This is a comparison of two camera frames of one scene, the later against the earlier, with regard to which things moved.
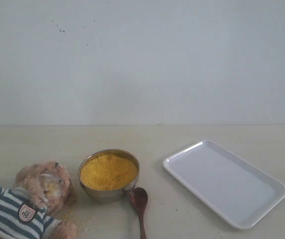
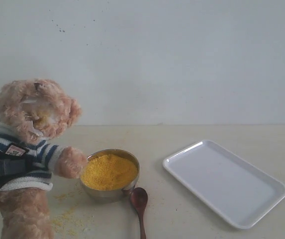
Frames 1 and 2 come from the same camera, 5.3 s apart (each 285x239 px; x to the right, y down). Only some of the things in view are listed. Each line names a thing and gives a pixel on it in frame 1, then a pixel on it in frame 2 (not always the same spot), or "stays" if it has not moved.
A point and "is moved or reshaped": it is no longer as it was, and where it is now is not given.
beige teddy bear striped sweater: [41, 192] is moved or reshaped
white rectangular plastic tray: [237, 191] stays
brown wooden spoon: [139, 197] stays
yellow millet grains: [107, 172] stays
